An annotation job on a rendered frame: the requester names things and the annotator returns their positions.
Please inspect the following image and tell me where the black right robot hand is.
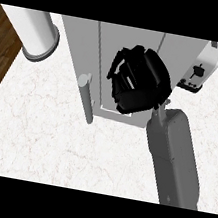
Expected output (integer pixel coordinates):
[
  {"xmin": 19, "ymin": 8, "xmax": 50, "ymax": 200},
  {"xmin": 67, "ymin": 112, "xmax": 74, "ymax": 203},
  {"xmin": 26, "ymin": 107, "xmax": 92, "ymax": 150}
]
[{"xmin": 100, "ymin": 40, "xmax": 180, "ymax": 123}]

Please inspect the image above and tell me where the grey cabinet door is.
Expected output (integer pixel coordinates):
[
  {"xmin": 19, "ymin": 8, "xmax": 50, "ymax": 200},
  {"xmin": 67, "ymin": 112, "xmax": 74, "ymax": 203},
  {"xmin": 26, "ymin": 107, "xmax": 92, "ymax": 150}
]
[{"xmin": 44, "ymin": 14, "xmax": 209, "ymax": 138}]

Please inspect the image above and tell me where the white appliance with black lever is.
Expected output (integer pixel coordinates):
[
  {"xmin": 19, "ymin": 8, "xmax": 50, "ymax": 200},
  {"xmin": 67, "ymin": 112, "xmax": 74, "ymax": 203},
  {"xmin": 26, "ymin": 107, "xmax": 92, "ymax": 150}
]
[{"xmin": 175, "ymin": 36, "xmax": 218, "ymax": 97}]

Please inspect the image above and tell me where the white cylinder with grey rim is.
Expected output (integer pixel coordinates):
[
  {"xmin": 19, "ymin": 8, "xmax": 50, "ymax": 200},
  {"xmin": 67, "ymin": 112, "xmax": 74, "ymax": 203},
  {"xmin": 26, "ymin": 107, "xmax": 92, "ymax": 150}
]
[{"xmin": 0, "ymin": 4, "xmax": 65, "ymax": 67}]

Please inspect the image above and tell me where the grey cylindrical door handle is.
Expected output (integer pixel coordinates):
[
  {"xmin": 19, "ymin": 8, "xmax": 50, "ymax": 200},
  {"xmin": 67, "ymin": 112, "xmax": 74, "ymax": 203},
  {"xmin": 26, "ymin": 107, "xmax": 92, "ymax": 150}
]
[{"xmin": 70, "ymin": 71, "xmax": 102, "ymax": 125}]

